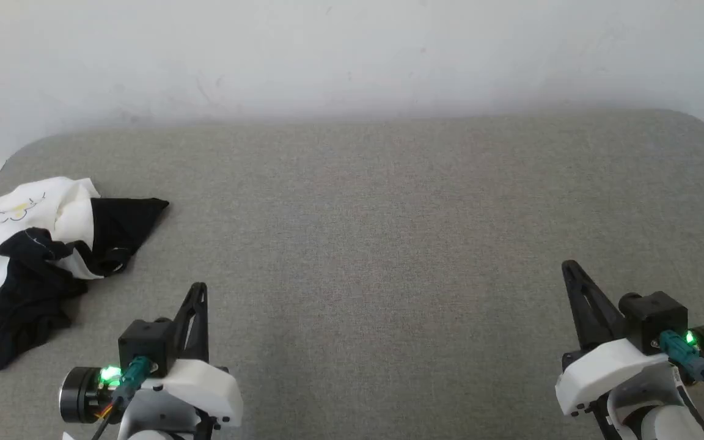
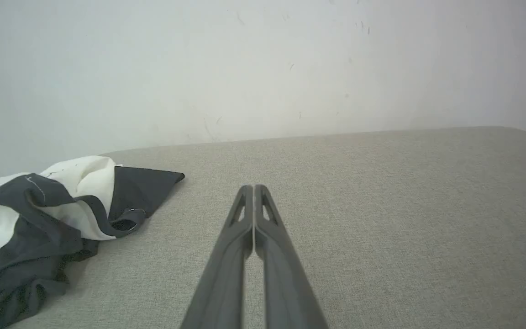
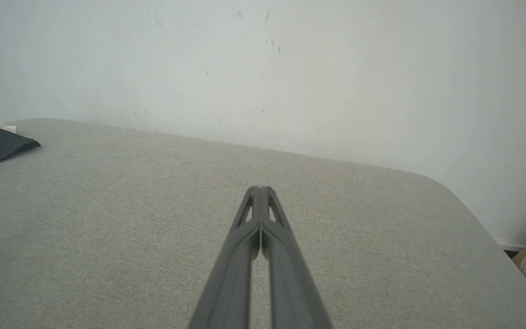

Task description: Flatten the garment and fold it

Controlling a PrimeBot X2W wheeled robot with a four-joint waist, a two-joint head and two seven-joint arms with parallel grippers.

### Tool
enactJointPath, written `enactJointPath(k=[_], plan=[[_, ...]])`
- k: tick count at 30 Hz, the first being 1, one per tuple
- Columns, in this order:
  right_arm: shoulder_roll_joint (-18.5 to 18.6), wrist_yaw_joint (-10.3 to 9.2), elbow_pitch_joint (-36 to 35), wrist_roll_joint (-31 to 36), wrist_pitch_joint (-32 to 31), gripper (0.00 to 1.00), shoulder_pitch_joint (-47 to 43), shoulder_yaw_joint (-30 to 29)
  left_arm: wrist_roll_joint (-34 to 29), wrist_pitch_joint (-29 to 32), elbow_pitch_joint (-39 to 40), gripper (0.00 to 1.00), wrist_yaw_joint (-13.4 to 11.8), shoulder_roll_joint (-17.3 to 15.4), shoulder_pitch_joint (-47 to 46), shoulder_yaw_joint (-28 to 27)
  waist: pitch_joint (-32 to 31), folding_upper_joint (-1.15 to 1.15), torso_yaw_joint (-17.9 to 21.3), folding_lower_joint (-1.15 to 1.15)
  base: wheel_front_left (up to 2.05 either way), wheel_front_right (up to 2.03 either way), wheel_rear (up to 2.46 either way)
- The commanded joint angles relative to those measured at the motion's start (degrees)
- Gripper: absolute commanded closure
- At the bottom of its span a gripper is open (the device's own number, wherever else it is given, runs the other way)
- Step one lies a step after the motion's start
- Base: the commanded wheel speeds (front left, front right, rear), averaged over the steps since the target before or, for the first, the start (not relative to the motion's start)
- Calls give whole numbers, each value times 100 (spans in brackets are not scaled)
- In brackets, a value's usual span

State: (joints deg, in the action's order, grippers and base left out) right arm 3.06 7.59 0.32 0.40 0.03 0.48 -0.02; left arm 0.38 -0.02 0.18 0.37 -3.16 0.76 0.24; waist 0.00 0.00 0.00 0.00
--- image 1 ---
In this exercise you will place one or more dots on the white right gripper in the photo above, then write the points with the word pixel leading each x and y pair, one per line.
pixel 608 366

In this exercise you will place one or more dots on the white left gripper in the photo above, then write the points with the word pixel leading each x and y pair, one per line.
pixel 205 385

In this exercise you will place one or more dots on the white and black t-shirt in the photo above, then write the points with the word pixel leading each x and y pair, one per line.
pixel 52 208

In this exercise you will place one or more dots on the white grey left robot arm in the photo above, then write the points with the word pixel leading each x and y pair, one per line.
pixel 80 394

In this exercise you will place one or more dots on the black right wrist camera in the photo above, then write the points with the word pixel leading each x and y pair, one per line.
pixel 654 318

